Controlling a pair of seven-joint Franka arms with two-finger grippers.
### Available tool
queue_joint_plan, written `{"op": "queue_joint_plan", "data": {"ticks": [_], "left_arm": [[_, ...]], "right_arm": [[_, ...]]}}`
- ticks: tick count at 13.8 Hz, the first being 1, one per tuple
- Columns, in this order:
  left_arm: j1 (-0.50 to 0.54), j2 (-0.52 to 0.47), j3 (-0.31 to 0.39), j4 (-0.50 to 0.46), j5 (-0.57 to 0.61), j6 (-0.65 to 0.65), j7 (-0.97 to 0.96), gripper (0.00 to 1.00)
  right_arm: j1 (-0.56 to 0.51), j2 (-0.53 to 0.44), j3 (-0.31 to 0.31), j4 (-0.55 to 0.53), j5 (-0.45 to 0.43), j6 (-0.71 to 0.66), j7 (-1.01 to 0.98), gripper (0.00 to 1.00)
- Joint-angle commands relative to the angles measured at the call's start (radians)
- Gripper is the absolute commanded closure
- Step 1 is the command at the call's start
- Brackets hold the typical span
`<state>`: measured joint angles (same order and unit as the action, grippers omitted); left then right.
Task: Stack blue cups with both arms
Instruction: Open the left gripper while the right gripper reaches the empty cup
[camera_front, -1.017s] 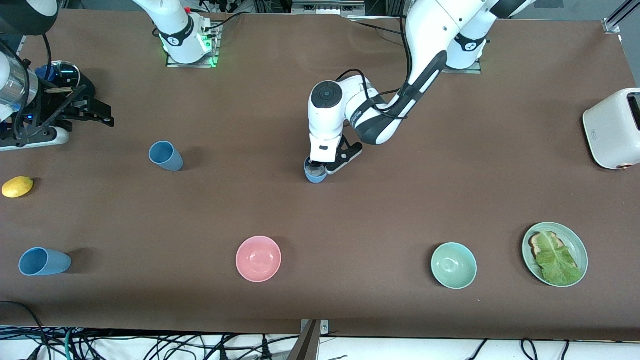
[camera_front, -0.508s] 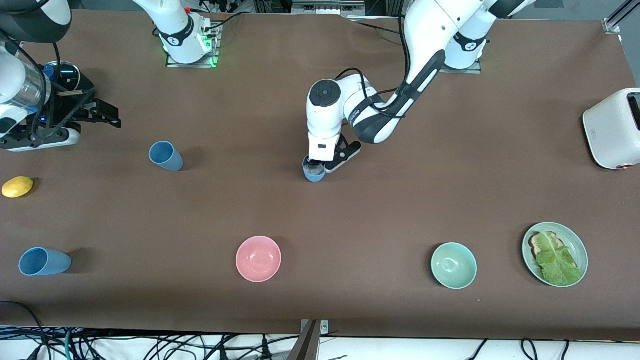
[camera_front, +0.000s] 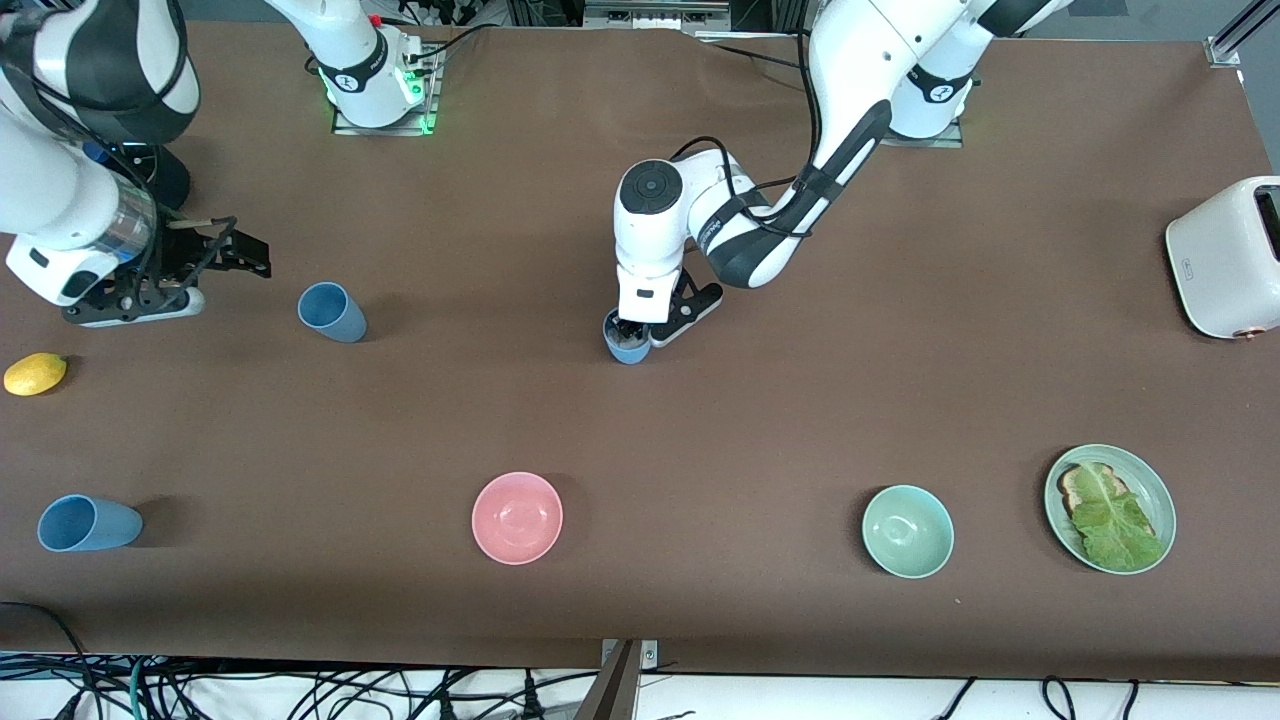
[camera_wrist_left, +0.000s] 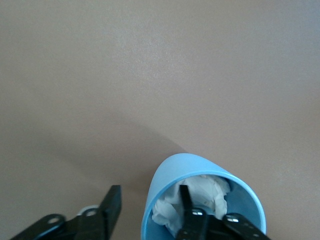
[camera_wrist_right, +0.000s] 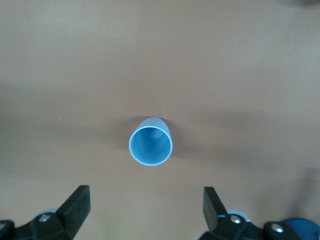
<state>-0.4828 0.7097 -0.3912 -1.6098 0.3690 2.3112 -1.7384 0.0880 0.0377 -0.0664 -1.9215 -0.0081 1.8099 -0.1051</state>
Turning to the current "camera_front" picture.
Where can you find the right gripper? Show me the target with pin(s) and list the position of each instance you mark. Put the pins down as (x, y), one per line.
(186, 254)

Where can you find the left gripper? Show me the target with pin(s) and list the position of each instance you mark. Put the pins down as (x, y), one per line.
(628, 330)

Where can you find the short blue cup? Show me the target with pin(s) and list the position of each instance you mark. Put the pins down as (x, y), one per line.
(630, 353)
(335, 315)

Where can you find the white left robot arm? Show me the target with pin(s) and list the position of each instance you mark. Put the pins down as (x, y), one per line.
(850, 60)

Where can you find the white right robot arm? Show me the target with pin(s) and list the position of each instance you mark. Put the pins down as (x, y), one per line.
(50, 190)

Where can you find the dark blue saucepan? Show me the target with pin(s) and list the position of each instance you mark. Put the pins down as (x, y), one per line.
(170, 182)

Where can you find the brown table cover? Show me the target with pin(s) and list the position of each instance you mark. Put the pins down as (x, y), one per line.
(640, 450)

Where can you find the yellow lemon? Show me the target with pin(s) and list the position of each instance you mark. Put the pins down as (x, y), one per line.
(35, 375)

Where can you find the pink bowl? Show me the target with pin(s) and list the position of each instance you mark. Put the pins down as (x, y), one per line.
(517, 518)

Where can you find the tall blue cup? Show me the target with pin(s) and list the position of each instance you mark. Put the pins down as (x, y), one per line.
(90, 525)

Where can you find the grey metal box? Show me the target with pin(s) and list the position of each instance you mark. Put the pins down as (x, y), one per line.
(650, 12)

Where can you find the mint green bowl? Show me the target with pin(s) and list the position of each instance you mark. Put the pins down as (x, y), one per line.
(907, 531)

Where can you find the bread slice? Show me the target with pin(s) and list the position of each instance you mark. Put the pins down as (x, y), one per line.
(1072, 490)

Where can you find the green lettuce leaf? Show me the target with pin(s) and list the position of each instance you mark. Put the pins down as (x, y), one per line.
(1115, 525)

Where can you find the mint green plate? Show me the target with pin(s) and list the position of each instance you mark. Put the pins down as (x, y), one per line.
(1155, 480)

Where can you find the white toaster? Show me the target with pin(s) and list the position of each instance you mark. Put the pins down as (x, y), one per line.
(1220, 260)

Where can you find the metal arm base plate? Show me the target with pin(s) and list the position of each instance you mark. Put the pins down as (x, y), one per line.
(925, 143)
(385, 130)

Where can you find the silver table bracket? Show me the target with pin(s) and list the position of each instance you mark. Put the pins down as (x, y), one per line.
(650, 655)

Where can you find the dark metal post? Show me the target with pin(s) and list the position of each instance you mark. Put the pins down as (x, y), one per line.
(615, 695)

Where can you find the aluminium frame profile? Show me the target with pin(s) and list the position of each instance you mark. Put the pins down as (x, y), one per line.
(1225, 48)

